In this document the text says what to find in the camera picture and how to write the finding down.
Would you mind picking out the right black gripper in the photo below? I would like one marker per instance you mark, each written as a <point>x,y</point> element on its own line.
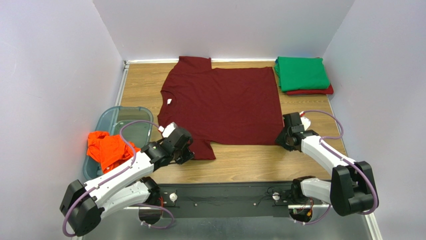
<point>284,141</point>

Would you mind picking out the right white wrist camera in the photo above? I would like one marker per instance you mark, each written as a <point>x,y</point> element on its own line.
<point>305,121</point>

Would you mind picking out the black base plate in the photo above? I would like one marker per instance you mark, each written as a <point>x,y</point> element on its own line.
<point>234,200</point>

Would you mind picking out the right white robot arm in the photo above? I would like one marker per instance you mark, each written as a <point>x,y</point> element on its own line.
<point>352,188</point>

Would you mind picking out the orange t shirt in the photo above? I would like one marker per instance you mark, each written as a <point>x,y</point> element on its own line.
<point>109,151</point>

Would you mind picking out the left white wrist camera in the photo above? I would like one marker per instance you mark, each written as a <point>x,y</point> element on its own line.
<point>166,131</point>

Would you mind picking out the aluminium rail frame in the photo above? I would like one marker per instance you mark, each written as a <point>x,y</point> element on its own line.
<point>142,223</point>

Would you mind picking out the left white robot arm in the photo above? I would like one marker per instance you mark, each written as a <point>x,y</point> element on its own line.
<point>84,205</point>

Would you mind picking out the maroon t shirt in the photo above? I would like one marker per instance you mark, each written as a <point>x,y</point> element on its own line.
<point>229,106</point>

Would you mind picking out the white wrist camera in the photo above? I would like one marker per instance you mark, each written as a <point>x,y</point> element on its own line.
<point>305,121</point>
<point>166,131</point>

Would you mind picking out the red folded t shirt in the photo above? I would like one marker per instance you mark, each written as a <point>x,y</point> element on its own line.
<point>326,91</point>

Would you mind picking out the green folded t shirt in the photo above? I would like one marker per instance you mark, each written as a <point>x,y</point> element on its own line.
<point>301,73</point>

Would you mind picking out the teal plastic bin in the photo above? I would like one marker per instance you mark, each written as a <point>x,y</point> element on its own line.
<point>114,118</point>

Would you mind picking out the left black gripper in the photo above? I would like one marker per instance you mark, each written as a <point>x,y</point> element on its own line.
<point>185,152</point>

